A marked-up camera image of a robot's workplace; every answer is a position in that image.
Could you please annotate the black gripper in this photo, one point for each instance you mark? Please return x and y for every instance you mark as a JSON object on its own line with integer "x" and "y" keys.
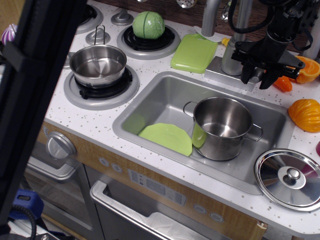
{"x": 273, "y": 58}

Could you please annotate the silver faucet lever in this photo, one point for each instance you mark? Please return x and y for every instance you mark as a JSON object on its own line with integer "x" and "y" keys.
{"x": 257, "y": 75}

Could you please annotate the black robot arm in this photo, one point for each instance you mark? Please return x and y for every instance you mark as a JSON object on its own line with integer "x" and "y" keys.
{"x": 284, "y": 21}

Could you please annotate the orange toy carrot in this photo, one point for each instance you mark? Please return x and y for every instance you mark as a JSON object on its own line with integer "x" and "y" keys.
{"x": 284, "y": 84}

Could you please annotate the silver faucet body with base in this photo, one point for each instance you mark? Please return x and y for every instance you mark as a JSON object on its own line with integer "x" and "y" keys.
{"x": 225, "y": 69}

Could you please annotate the yellow toy corn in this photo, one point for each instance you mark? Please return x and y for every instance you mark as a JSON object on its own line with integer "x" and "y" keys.
{"x": 225, "y": 41}

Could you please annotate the orange toy pepper half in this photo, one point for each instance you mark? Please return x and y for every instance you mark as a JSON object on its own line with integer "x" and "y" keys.
{"x": 309, "y": 73}

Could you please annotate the tall steel pot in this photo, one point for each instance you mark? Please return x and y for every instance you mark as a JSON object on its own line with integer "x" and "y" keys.
{"x": 220, "y": 126}

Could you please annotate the green cutting board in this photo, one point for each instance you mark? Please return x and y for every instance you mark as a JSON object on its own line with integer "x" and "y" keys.
{"x": 193, "y": 54}

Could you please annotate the silver faucet spout pipe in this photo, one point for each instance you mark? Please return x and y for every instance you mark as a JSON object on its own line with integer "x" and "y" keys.
{"x": 209, "y": 19}

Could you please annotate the purple toy at edge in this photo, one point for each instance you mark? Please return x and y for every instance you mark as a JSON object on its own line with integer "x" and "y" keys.
{"x": 318, "y": 148}

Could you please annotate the grey sink basin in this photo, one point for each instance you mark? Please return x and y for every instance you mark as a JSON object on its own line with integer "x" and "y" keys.
{"x": 171, "y": 98}

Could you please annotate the back right stove burner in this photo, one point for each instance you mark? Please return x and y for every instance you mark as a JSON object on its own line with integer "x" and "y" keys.
{"x": 148, "y": 49}

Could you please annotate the stove burner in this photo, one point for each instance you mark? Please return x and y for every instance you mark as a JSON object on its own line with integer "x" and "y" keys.
{"x": 91, "y": 18}
{"x": 103, "y": 98}
{"x": 148, "y": 49}

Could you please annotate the steel pot lid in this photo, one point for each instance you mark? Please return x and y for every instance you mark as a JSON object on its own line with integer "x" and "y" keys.
{"x": 289, "y": 178}

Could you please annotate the green plastic plate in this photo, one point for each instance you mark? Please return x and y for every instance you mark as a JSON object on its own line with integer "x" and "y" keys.
{"x": 169, "y": 136}

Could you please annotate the green toy cabbage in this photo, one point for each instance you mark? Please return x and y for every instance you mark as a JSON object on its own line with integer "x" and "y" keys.
{"x": 148, "y": 25}

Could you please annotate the grey stove knob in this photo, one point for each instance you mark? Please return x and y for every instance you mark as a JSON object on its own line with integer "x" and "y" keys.
{"x": 66, "y": 65}
{"x": 97, "y": 37}
{"x": 122, "y": 18}

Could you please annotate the front right stove burner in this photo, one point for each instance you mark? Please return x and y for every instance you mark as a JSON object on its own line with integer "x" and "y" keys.
{"x": 103, "y": 98}

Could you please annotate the small steel saucepan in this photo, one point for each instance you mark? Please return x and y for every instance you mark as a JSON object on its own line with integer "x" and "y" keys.
{"x": 98, "y": 65}

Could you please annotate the back left stove burner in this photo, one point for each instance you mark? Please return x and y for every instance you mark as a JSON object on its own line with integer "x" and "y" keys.
{"x": 91, "y": 18}

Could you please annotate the silver oven dial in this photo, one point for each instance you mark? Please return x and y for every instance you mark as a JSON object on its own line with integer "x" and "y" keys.
{"x": 58, "y": 146}

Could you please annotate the purple toy onion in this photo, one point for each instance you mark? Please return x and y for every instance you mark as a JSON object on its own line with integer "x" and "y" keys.
{"x": 8, "y": 35}

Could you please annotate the blue clamp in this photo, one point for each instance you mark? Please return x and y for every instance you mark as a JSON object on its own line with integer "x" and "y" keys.
{"x": 30, "y": 200}

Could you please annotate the grey dishwasher door handle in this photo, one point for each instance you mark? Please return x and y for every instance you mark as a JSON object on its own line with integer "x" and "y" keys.
{"x": 126, "y": 214}

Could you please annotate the grey oven door handle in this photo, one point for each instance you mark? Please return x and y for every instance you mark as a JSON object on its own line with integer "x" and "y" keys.
{"x": 61, "y": 175}

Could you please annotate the black foreground post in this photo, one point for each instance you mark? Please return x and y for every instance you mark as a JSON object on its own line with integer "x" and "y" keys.
{"x": 35, "y": 59}

